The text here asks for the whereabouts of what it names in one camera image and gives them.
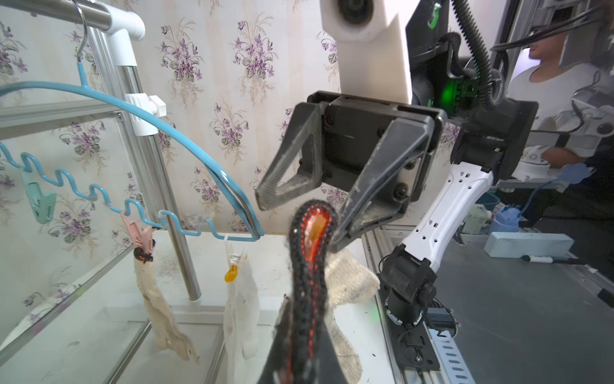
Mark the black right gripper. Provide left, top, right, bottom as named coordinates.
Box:
left=255, top=91, right=447, bottom=253

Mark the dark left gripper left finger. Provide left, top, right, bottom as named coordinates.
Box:
left=258, top=297, right=293, bottom=384

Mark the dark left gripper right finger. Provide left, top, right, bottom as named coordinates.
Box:
left=314, top=323, right=347, bottom=384

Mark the white glove yellow cuff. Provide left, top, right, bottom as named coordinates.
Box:
left=223, top=257, right=260, bottom=383

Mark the beige glove black cuff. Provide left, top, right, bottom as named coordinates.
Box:
left=133, top=247, right=200, bottom=364
left=285, top=199, right=379, bottom=383

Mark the blue wavy hanger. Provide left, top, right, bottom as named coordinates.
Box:
left=0, top=59, right=265, bottom=243

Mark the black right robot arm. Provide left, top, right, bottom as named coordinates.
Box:
left=255, top=1, right=537, bottom=326

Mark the white plastic clothespin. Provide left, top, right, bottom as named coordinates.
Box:
left=224, top=235, right=248, bottom=283

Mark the pink plastic clothespin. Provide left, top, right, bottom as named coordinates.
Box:
left=120, top=213, right=154, bottom=255

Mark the seated person white shirt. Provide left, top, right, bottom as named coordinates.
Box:
left=507, top=32, right=613, bottom=173

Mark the white steel drying rack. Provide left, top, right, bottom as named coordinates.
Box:
left=0, top=0, right=289, bottom=384

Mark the mint green clothespin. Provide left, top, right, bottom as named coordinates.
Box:
left=21, top=171, right=57, bottom=225

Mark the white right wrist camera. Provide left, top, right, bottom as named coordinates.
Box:
left=320, top=1, right=419, bottom=104

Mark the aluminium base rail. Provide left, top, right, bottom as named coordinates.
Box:
left=361, top=225, right=466, bottom=384

